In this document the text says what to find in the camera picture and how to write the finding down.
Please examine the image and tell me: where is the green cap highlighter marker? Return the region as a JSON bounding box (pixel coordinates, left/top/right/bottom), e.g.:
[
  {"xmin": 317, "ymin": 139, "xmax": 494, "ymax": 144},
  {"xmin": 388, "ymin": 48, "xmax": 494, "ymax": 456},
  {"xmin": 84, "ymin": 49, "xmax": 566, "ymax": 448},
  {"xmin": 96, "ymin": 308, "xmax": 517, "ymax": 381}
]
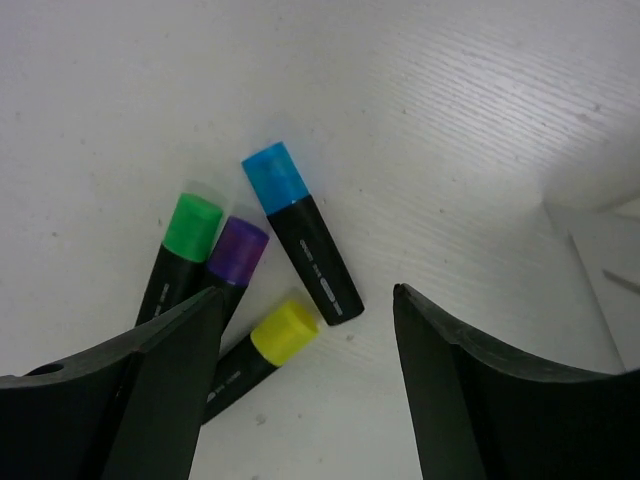
[{"xmin": 135, "ymin": 192, "xmax": 223, "ymax": 326}]

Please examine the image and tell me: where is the yellow cap highlighter marker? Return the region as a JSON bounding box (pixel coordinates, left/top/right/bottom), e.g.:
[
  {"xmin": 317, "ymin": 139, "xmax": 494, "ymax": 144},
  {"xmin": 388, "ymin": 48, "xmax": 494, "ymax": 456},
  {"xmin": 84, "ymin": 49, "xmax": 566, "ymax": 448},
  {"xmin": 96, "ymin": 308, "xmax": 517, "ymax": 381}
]
[{"xmin": 202, "ymin": 300, "xmax": 319, "ymax": 423}]

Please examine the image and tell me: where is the purple cap highlighter marker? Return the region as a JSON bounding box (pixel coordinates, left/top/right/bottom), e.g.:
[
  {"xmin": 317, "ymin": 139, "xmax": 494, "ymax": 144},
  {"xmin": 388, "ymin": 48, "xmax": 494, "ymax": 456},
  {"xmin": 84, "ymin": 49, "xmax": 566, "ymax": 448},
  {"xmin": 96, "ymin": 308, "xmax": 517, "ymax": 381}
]
[{"xmin": 199, "ymin": 216, "xmax": 269, "ymax": 328}]

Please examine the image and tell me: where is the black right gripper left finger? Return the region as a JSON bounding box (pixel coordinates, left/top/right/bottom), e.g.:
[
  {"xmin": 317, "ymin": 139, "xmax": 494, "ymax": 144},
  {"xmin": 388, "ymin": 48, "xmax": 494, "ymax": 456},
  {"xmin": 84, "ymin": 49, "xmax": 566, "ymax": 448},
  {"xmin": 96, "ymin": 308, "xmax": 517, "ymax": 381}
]
[{"xmin": 1, "ymin": 288, "xmax": 223, "ymax": 479}]

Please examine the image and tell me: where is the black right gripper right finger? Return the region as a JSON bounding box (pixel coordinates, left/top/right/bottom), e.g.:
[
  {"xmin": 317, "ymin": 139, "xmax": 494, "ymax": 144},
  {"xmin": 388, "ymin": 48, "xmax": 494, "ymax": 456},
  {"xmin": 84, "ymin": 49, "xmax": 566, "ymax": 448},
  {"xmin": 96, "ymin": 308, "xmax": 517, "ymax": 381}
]
[{"xmin": 393, "ymin": 284, "xmax": 639, "ymax": 479}]

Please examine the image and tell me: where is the blue cap highlighter marker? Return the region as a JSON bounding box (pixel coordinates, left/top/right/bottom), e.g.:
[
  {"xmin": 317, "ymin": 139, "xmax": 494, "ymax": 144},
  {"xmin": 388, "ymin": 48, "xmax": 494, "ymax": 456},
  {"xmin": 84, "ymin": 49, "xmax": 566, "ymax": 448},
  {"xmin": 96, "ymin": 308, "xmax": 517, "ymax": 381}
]
[{"xmin": 241, "ymin": 142, "xmax": 365, "ymax": 326}]

